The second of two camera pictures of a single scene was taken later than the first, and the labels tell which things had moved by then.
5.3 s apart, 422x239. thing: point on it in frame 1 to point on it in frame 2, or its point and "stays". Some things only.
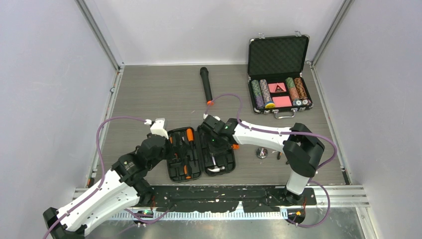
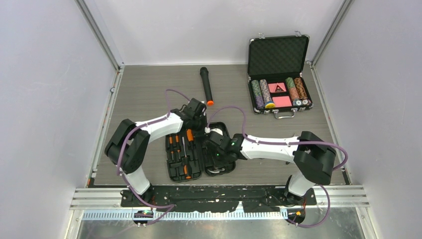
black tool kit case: (195, 155) stays
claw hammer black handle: (216, 169) stays
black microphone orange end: (204, 73) stays
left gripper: (167, 143) to (203, 117)
